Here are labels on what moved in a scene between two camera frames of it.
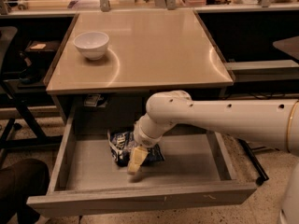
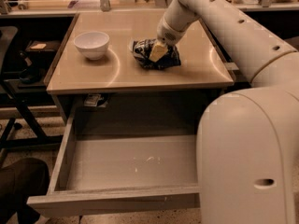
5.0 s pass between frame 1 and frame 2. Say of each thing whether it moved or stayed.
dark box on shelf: stayed
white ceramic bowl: stayed
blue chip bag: moved
